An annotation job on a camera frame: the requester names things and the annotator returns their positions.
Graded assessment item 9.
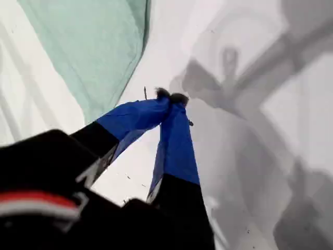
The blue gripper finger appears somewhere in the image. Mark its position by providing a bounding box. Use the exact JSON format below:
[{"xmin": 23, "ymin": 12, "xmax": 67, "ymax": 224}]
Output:
[
  {"xmin": 146, "ymin": 93, "xmax": 216, "ymax": 250},
  {"xmin": 70, "ymin": 87, "xmax": 171, "ymax": 189}
]

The pale green T-shirt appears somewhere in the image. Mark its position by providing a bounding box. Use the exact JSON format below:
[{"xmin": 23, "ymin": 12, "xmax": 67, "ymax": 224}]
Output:
[{"xmin": 17, "ymin": 0, "xmax": 152, "ymax": 126}]

